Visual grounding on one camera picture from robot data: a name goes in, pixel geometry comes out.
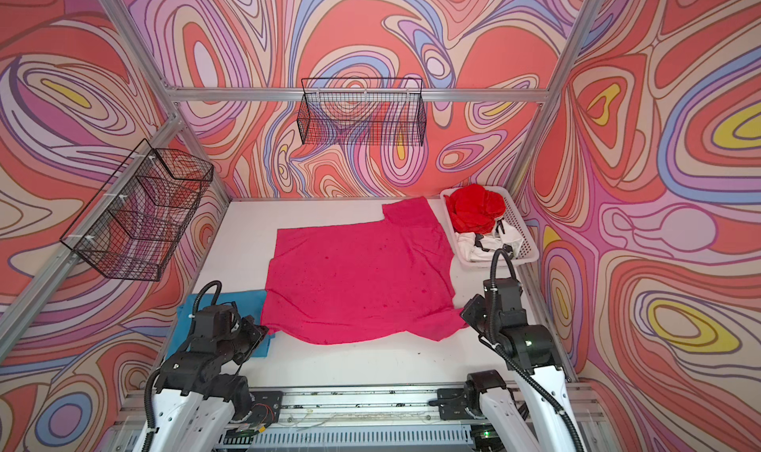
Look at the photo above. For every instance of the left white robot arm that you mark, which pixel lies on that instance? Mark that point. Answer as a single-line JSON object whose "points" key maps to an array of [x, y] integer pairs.
{"points": [[188, 400]]}

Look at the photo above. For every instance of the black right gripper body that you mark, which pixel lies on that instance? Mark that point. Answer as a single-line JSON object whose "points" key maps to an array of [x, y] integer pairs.
{"points": [[481, 318]]}

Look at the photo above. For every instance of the white plastic laundry basket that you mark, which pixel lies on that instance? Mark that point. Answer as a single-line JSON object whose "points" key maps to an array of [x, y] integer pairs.
{"points": [[527, 254]]}

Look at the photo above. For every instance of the white black garment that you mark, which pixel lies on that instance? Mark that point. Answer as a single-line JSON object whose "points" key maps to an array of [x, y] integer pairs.
{"points": [[476, 248]]}

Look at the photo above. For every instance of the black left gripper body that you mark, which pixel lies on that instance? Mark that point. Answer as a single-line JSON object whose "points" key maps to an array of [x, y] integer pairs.
{"points": [[241, 342]]}

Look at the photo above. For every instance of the black wire basket wall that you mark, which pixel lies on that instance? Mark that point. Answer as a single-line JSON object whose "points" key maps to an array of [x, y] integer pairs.
{"points": [[132, 226], [364, 111]]}

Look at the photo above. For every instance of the black wire basket left wall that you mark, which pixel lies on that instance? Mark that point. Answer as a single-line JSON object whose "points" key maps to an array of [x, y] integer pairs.
{"points": [[132, 226]]}

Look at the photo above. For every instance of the magenta t shirt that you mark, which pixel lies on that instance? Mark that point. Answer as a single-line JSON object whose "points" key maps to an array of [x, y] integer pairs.
{"points": [[360, 282]]}

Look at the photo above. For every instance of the red t shirt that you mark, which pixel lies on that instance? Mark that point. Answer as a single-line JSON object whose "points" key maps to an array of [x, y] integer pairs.
{"points": [[473, 209]]}

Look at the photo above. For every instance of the folded teal t shirt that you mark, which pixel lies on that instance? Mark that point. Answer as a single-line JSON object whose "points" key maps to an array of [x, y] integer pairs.
{"points": [[249, 303]]}

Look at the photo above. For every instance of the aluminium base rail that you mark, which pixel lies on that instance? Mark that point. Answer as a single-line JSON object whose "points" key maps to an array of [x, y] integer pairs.
{"points": [[417, 417]]}

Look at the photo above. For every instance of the black wire basket back wall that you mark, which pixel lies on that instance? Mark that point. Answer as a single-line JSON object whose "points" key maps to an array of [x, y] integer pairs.
{"points": [[364, 111]]}

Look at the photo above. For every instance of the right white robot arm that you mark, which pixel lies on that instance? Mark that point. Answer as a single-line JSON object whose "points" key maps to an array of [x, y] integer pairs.
{"points": [[545, 421]]}

